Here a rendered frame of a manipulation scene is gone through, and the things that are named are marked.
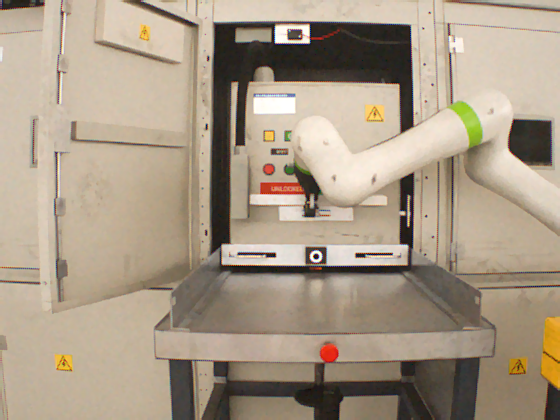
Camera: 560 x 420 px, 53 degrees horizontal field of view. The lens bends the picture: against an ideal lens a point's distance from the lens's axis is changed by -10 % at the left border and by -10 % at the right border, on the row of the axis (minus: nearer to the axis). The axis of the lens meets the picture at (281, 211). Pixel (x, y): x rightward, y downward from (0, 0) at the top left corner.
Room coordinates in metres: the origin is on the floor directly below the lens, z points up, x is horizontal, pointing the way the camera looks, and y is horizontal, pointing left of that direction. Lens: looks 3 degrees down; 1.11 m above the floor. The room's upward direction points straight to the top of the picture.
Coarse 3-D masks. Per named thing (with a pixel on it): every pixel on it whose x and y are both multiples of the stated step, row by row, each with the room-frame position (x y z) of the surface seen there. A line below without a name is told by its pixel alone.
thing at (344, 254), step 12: (228, 252) 1.75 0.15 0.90; (240, 252) 1.75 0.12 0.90; (252, 252) 1.75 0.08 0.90; (264, 252) 1.75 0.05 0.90; (276, 252) 1.75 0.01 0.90; (288, 252) 1.75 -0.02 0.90; (300, 252) 1.75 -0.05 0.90; (336, 252) 1.74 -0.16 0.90; (348, 252) 1.74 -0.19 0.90; (360, 252) 1.74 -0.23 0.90; (372, 252) 1.74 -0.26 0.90; (384, 252) 1.74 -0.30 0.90; (228, 264) 1.75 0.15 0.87; (240, 264) 1.75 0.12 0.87; (252, 264) 1.75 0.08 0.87; (264, 264) 1.75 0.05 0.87; (276, 264) 1.75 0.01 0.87; (288, 264) 1.75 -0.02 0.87; (300, 264) 1.75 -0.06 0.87; (312, 264) 1.74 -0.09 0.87; (336, 264) 1.74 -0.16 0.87; (348, 264) 1.74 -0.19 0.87; (360, 264) 1.74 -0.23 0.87; (372, 264) 1.74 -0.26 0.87; (384, 264) 1.74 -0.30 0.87
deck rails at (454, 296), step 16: (416, 256) 1.64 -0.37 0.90; (192, 272) 1.27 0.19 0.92; (208, 272) 1.51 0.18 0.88; (224, 272) 1.70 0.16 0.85; (416, 272) 1.63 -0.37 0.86; (432, 272) 1.43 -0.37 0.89; (448, 272) 1.27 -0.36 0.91; (176, 288) 1.09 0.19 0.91; (192, 288) 1.26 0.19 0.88; (208, 288) 1.44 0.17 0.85; (432, 288) 1.42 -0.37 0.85; (448, 288) 1.27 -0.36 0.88; (464, 288) 1.14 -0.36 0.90; (176, 304) 1.09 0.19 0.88; (192, 304) 1.25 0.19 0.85; (208, 304) 1.27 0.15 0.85; (448, 304) 1.23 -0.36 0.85; (464, 304) 1.13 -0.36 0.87; (480, 304) 1.03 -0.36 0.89; (176, 320) 1.08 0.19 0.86; (192, 320) 1.10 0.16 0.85; (464, 320) 1.08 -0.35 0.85; (480, 320) 1.03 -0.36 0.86
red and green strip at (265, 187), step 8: (264, 184) 1.76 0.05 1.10; (272, 184) 1.76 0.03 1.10; (280, 184) 1.76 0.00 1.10; (288, 184) 1.76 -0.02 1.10; (296, 184) 1.76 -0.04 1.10; (264, 192) 1.76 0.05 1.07; (272, 192) 1.76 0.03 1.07; (280, 192) 1.76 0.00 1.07; (288, 192) 1.76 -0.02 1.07; (296, 192) 1.76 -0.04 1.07; (304, 192) 1.76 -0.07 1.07; (320, 192) 1.76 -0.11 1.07
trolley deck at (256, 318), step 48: (240, 288) 1.47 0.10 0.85; (288, 288) 1.48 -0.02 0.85; (336, 288) 1.48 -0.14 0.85; (384, 288) 1.47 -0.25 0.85; (192, 336) 1.04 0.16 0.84; (240, 336) 1.04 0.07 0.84; (288, 336) 1.03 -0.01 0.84; (336, 336) 1.03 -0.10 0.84; (384, 336) 1.03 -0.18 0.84; (432, 336) 1.03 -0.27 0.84; (480, 336) 1.03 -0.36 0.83
